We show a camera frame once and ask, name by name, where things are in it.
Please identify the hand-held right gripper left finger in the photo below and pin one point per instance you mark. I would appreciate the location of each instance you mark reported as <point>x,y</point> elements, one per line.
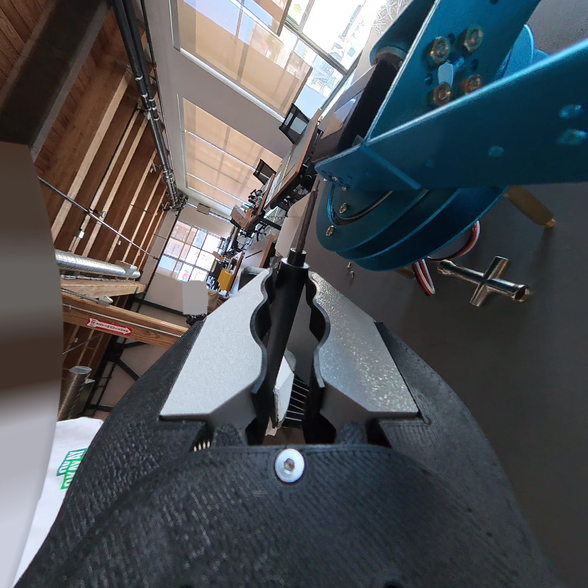
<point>216,358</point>

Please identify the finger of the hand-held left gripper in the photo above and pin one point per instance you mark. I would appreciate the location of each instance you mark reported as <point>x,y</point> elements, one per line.
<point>284,381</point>

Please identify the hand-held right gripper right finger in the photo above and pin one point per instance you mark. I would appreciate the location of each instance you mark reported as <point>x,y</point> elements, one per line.
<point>363,363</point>

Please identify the black screwdriver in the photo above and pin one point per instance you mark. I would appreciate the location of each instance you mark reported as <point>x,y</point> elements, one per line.
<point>287,303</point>

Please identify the blue toy robot arm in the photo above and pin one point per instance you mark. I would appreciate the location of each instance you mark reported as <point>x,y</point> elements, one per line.
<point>459,138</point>

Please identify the yellow box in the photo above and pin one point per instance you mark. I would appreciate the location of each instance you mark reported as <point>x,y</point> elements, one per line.
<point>225,279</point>

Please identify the wooden loft beam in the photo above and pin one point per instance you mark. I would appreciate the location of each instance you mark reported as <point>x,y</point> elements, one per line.
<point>124,317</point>

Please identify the red warning sign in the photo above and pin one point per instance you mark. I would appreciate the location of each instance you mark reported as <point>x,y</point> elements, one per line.
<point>109,327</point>

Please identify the gridded pane window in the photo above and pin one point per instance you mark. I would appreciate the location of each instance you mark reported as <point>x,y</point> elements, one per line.
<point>188,248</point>

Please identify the metal cross wrench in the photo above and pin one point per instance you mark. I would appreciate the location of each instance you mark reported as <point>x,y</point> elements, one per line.
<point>489,280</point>

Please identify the thin metal ceiling rod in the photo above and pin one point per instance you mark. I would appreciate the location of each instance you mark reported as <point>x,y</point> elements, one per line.
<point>92,213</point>

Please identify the window with tan blind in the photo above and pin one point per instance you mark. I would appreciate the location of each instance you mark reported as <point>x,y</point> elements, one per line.
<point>220,151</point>

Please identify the person's white shirt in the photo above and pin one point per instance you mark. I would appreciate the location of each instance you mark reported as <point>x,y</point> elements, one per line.
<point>59,500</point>

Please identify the brass standoff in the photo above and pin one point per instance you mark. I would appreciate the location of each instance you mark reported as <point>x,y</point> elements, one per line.
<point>533,206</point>

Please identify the black ceiling pipes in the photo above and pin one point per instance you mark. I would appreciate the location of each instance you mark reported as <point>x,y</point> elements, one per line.
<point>147,96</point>

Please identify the large window with blind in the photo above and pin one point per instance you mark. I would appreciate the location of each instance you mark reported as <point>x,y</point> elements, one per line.
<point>239,50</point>

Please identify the silver ventilation duct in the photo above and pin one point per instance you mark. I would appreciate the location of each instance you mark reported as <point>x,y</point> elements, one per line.
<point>92,264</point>

